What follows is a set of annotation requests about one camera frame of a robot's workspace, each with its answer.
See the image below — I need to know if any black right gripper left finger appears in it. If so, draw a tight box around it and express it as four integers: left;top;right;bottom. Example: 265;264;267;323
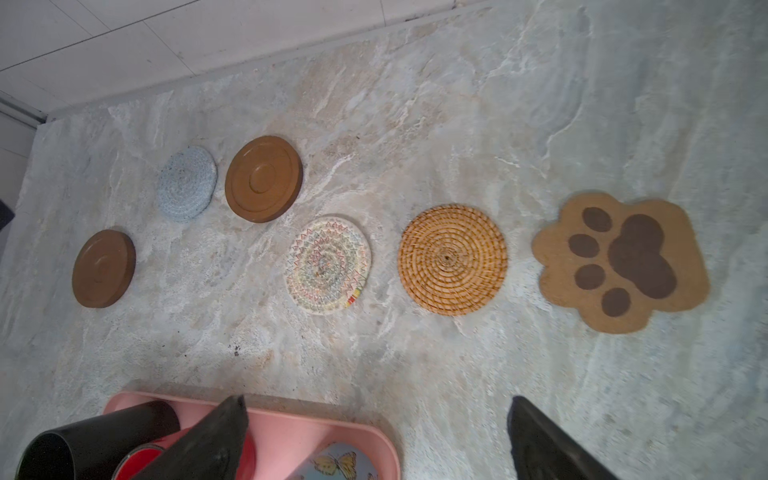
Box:
132;395;249;479

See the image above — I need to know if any black mug rear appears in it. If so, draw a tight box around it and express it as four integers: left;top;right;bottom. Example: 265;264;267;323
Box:
15;400;180;479

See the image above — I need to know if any blue-grey woven round coaster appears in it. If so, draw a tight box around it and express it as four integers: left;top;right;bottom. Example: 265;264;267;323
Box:
157;146;218;222

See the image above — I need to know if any black mug red inside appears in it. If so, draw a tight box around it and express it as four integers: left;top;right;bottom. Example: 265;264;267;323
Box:
112;428;256;480

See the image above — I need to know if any woven rattan round coaster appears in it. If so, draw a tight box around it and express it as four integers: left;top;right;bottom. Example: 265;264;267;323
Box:
397;204;508;317

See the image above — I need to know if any cork paw print coaster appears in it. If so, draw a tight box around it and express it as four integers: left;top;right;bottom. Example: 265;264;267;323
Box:
532;192;710;334

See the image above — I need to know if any multicolour woven round coaster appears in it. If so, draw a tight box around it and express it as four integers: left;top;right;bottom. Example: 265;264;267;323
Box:
285;215;372;315

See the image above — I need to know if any metal corner profile left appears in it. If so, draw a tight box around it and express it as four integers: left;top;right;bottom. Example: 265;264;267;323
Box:
0;91;47;128

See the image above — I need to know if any dark wooden round coaster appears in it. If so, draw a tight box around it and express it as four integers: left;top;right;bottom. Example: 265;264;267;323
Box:
72;229;136;308

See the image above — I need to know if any pink tray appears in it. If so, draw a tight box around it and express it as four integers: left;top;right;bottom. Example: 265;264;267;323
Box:
102;391;402;480

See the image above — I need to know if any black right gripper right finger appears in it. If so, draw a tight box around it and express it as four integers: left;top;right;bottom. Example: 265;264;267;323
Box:
507;395;618;480

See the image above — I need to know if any blue mug yellow inside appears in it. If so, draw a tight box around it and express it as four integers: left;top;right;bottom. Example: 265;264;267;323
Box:
287;443;379;480

